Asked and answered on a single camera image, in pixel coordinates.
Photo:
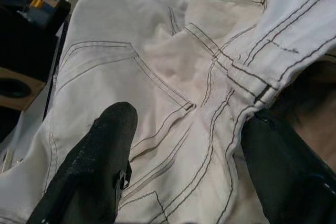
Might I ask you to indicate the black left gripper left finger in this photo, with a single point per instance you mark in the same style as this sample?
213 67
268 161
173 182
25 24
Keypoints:
89 171

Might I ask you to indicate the white jeans with dark stitching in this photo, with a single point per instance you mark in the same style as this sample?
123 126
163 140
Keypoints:
183 90

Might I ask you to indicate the large plain cardboard box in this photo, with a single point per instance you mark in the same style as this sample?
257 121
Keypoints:
29 95

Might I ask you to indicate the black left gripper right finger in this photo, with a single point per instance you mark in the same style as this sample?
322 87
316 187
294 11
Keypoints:
283 176

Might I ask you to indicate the yellow bottle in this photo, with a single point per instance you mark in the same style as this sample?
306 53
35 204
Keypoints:
36 2

